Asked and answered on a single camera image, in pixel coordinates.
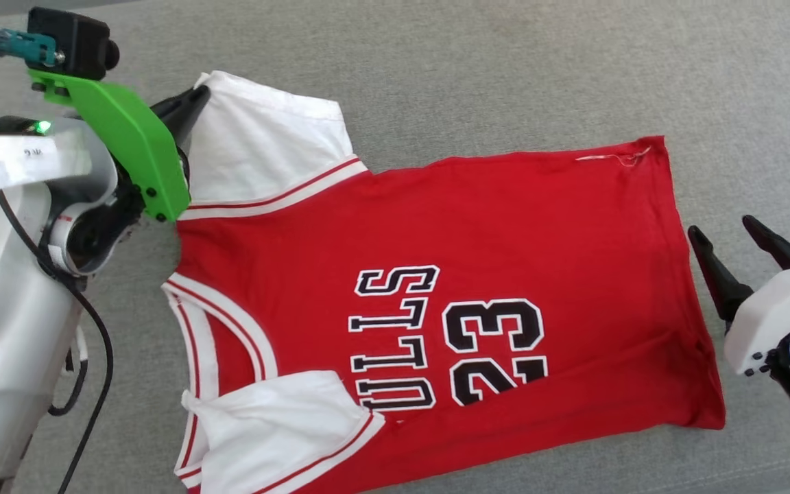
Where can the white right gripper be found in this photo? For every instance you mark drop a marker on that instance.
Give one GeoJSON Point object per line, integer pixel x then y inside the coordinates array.
{"type": "Point", "coordinates": [772, 309]}

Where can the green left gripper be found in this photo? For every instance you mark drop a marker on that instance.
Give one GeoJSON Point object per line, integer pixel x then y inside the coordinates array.
{"type": "Point", "coordinates": [127, 137]}

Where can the red and white Bulls jersey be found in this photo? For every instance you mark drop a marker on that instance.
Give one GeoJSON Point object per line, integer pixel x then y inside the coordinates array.
{"type": "Point", "coordinates": [505, 240]}

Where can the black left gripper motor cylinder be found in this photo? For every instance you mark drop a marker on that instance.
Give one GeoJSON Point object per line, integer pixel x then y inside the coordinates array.
{"type": "Point", "coordinates": [11, 126]}

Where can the grey fabric table cover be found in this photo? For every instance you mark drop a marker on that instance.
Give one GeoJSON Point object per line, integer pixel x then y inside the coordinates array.
{"type": "Point", "coordinates": [505, 68]}

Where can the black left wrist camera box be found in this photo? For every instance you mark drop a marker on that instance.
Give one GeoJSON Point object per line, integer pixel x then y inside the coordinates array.
{"type": "Point", "coordinates": [73, 41]}

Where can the teal left camera connector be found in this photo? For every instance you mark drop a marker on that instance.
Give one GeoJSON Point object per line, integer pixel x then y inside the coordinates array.
{"type": "Point", "coordinates": [21, 46]}

